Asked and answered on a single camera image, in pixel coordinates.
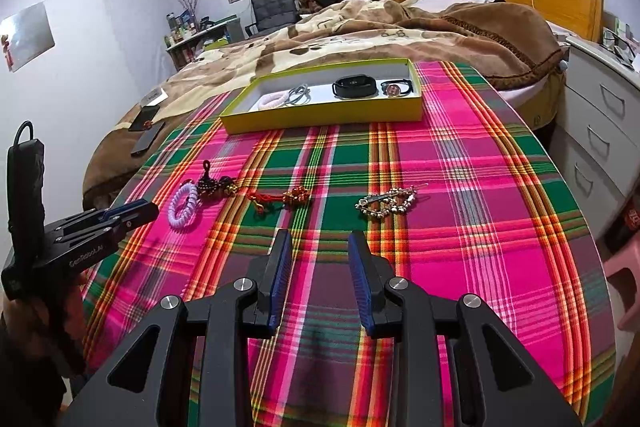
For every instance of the yellow-green shallow box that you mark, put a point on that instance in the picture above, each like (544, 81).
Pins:
(304, 98)

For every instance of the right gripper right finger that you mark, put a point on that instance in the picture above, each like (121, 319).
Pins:
(494, 379)

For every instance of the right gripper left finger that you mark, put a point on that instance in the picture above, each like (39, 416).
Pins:
(147, 379)

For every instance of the white pillow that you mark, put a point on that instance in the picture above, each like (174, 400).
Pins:
(436, 6)

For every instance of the silver wall poster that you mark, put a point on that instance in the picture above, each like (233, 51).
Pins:
(25, 36)

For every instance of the brown plush blanket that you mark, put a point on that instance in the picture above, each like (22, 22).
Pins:
(510, 44)

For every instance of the black smart wristband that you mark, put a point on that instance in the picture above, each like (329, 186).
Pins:
(358, 86)

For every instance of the grey desk shelf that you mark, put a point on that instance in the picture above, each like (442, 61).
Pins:
(213, 36)

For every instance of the pink plastic stool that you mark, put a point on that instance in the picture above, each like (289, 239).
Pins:
(622, 271)

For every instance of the person left hand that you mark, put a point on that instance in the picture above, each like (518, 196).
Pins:
(27, 344)

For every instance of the white card on bed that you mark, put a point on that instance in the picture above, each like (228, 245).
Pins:
(154, 97)

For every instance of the black office chair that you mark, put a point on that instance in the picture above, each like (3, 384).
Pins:
(271, 15)

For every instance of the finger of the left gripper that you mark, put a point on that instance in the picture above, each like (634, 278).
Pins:
(138, 210)
(120, 221)

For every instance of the black phone with red charm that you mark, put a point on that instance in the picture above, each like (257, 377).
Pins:
(144, 119)

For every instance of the white bedside drawer cabinet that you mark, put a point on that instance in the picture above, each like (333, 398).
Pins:
(595, 143)

